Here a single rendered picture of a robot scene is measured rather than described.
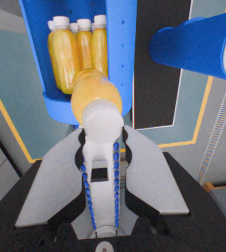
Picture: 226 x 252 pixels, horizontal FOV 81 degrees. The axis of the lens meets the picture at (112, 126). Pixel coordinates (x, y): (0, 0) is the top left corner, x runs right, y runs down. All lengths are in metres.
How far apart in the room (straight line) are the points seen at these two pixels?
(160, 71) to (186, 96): 0.57
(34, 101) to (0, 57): 0.50
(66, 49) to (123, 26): 0.16
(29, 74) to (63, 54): 1.34
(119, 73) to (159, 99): 1.29
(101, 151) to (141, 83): 0.92
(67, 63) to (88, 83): 0.26
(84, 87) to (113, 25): 0.20
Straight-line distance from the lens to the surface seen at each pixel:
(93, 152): 0.82
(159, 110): 1.66
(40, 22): 0.53
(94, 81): 0.16
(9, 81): 1.86
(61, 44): 0.42
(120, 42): 0.34
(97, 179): 0.75
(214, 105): 2.23
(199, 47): 0.78
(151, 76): 1.50
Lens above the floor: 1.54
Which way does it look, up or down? 60 degrees down
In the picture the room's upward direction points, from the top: 171 degrees clockwise
